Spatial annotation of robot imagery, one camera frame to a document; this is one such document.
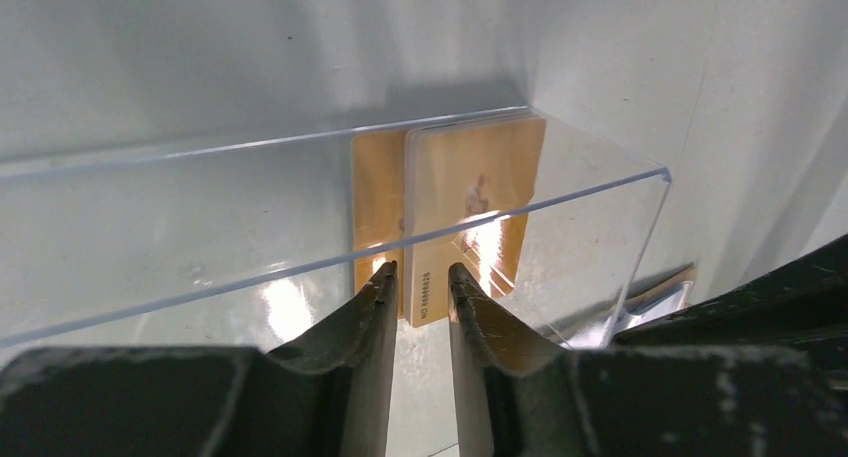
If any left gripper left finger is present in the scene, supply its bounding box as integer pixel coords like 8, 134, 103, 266
1, 262, 398, 456

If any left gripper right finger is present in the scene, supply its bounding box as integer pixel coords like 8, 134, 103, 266
448, 263, 847, 456

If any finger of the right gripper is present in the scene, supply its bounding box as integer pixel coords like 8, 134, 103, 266
613, 236, 847, 388

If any clear plastic card box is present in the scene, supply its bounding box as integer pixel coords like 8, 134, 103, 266
1, 107, 671, 355

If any gold credit card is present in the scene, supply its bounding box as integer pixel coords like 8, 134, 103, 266
351, 129, 408, 251
404, 113, 547, 328

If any tan leather card holder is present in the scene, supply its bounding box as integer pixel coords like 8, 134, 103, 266
558, 264, 697, 349

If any gold credit card in box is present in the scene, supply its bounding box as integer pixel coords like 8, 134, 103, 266
351, 129, 408, 251

